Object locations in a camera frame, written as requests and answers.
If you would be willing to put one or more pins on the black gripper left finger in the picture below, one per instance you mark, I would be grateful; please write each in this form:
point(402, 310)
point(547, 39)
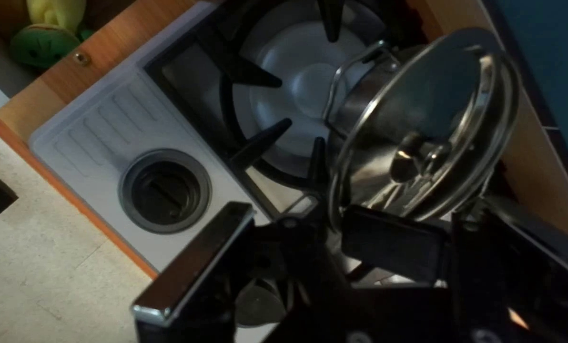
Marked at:
point(194, 268)

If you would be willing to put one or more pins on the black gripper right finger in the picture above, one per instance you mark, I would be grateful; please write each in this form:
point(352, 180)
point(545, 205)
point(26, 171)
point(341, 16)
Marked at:
point(486, 274)

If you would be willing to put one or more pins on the black stove grate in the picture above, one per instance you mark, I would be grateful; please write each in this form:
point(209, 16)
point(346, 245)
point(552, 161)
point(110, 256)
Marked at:
point(257, 73)

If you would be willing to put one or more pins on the green toy vegetable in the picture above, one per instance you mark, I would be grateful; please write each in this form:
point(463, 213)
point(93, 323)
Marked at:
point(42, 45)

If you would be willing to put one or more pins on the wooden toy kitchen unit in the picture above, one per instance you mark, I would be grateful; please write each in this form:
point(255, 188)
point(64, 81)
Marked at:
point(104, 45)

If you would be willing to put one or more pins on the white stove panel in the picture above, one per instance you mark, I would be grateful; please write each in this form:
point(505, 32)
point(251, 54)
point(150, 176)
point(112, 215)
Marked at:
point(85, 140)

